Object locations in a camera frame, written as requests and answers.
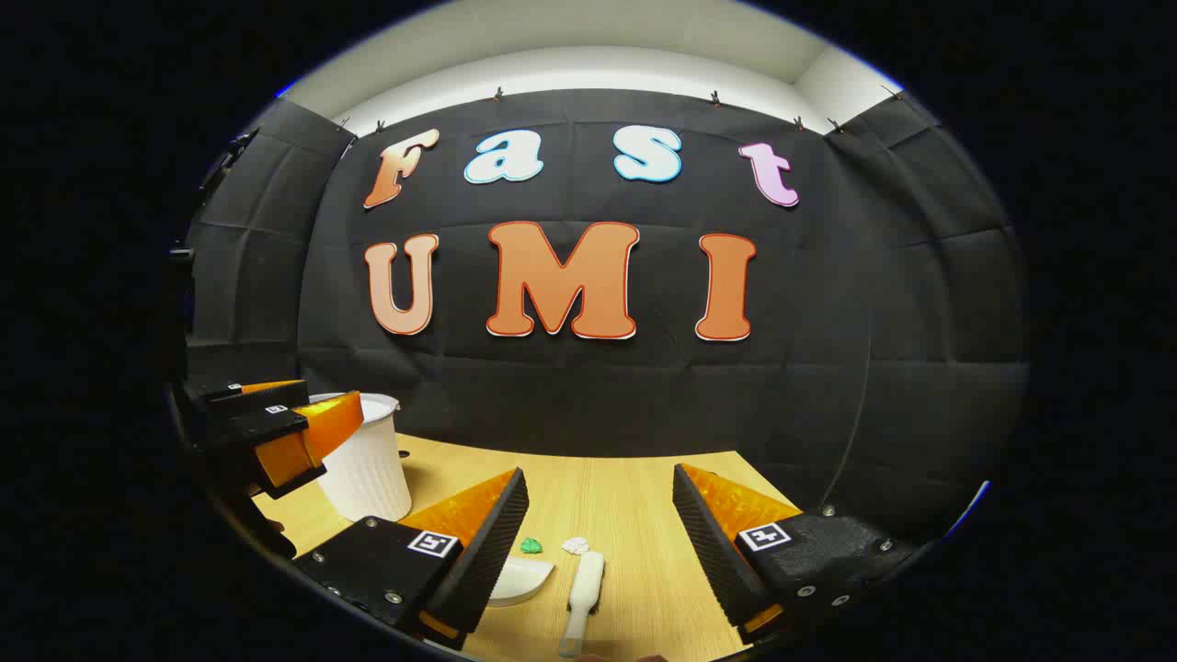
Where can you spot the white ribbed garbage bin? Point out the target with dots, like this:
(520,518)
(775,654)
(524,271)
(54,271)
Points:
(368,469)

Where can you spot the small white dustpan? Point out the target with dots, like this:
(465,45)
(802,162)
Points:
(524,579)

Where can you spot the green paper ball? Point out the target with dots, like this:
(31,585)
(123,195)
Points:
(531,546)

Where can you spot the small white broom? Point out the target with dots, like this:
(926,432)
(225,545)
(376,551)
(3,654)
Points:
(586,579)

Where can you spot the wooden desktop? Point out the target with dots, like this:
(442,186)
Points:
(625,496)

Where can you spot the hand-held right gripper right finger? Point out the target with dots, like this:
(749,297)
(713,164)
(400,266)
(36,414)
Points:
(708,552)

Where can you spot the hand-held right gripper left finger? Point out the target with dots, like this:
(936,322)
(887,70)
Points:
(487,552)

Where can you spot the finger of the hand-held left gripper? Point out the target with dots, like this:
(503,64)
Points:
(294,441)
(257,395)

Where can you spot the white paper ball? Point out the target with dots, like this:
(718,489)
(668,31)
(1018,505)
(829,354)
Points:
(576,546)

